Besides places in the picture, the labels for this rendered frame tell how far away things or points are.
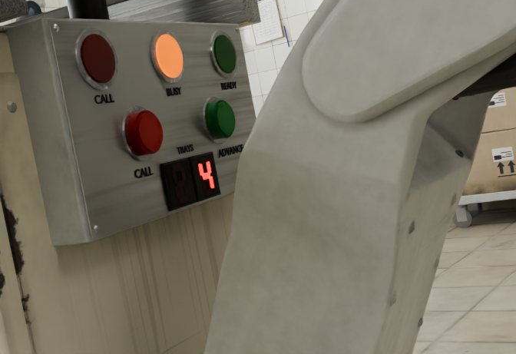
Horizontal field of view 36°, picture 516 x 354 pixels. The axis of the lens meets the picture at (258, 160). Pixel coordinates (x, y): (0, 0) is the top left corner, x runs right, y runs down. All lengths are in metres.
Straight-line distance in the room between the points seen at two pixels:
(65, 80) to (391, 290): 0.23
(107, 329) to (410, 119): 0.26
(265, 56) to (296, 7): 0.39
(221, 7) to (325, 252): 0.31
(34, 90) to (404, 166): 0.23
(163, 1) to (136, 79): 0.21
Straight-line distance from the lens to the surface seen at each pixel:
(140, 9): 0.76
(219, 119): 0.61
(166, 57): 0.58
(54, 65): 0.50
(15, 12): 0.48
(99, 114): 0.52
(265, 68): 5.24
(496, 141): 4.11
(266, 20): 5.21
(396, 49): 0.40
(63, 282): 0.52
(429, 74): 0.39
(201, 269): 0.64
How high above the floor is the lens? 0.76
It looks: 3 degrees down
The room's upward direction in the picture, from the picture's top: 11 degrees counter-clockwise
